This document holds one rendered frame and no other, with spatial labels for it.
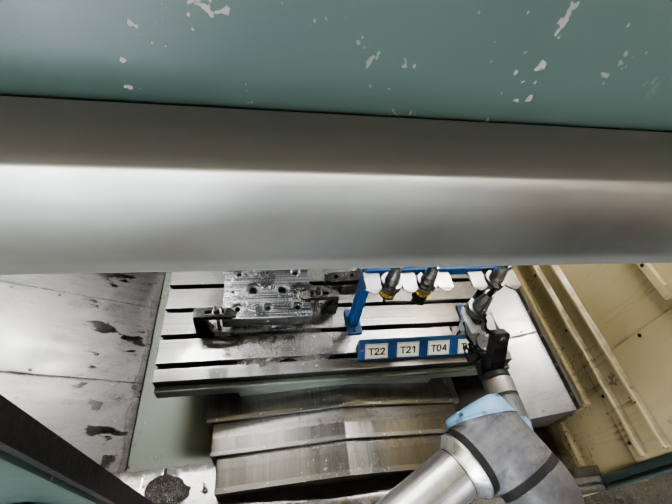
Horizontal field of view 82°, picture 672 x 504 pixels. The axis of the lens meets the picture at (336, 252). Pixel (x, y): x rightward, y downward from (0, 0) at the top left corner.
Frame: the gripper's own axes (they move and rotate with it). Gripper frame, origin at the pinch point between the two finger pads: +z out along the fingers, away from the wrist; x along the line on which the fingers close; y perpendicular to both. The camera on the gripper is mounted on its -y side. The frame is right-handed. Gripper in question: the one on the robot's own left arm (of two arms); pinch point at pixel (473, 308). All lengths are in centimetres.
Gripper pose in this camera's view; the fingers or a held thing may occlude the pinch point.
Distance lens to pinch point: 119.7
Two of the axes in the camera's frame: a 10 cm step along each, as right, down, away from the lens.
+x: 9.8, 0.0, 1.9
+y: -1.5, 6.3, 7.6
